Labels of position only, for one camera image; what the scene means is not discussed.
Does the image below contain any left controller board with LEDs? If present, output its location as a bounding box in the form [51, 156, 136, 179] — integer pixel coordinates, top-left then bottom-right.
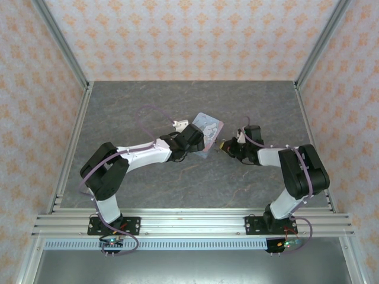
[99, 235, 125, 256]

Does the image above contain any aluminium front frame beam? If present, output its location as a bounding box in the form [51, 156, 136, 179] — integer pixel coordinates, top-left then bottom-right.
[31, 208, 355, 238]

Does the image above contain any controller board with leds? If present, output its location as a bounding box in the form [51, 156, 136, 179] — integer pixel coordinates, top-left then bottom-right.
[99, 235, 125, 256]
[265, 238, 303, 256]

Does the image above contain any light blue cartoon tin box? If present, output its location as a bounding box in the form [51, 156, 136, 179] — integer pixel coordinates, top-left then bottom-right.
[191, 112, 225, 161]

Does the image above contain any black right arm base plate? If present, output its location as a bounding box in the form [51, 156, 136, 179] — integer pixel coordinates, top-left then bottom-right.
[245, 215, 298, 236]

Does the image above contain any aluminium corner post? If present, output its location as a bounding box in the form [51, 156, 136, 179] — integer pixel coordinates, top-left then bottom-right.
[31, 0, 91, 89]
[294, 0, 355, 89]

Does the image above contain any grey metal panel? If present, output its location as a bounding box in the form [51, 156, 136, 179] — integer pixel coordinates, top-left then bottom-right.
[32, 250, 353, 284]

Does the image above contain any grey slotted cable duct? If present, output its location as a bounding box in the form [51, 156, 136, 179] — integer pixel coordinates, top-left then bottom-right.
[44, 240, 269, 251]

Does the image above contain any right controller board with LEDs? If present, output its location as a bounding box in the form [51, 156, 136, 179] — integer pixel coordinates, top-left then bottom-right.
[265, 238, 303, 256]

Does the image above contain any aluminium side rail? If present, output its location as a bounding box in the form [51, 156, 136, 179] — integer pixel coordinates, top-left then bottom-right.
[47, 82, 94, 214]
[294, 82, 338, 214]

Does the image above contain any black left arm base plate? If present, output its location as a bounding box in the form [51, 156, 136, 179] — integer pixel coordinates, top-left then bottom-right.
[87, 217, 142, 236]

